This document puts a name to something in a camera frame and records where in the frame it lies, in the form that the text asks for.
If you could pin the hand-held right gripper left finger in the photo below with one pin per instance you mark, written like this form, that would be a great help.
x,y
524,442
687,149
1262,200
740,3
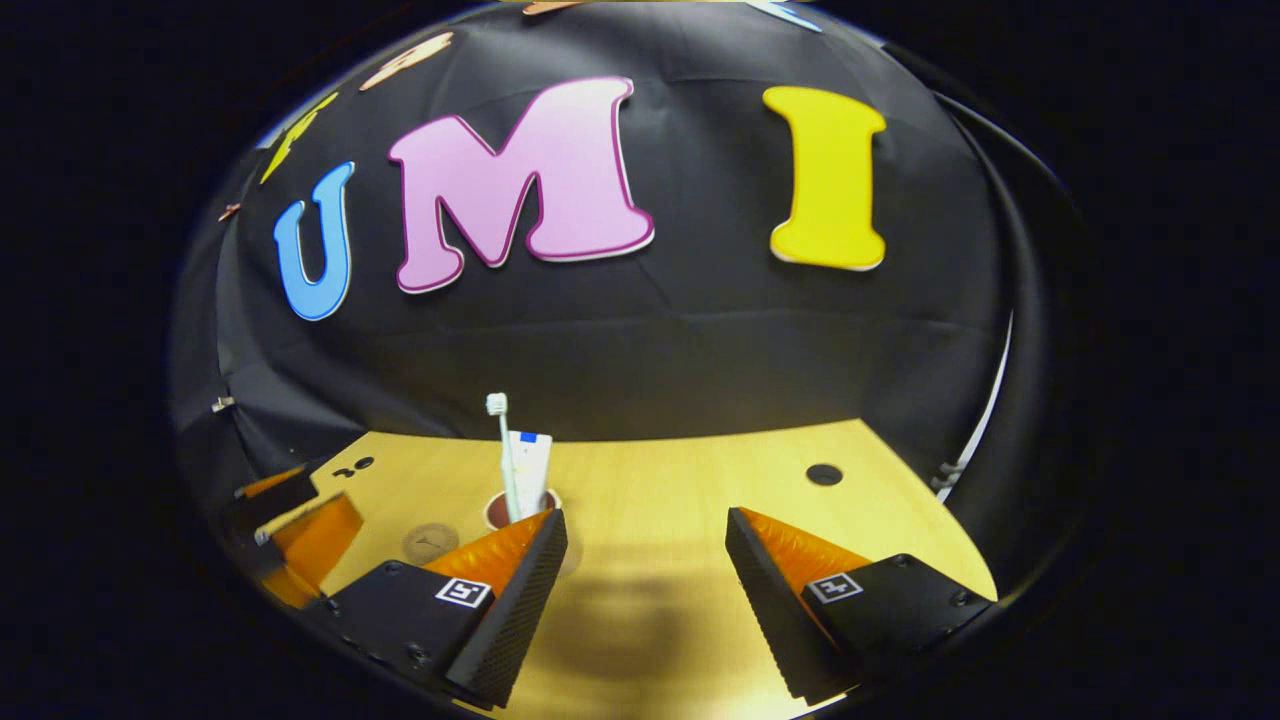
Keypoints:
x,y
510,620

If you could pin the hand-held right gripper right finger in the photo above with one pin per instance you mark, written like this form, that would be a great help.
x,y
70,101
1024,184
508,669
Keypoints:
x,y
775,620

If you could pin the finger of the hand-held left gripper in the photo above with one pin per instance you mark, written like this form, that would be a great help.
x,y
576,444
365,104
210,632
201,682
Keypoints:
x,y
315,540
270,500

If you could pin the beige cup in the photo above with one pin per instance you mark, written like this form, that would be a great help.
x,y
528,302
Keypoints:
x,y
497,512

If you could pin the round cork coaster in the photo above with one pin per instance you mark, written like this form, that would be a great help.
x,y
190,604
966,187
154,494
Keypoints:
x,y
428,545

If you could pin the light blue toothbrush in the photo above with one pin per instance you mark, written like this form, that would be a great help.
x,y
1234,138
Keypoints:
x,y
508,470

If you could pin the white toothpaste tube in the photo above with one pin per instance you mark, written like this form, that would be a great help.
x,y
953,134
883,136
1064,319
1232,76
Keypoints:
x,y
530,470

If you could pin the wooden desktop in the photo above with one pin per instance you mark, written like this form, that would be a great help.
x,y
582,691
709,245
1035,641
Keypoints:
x,y
680,500

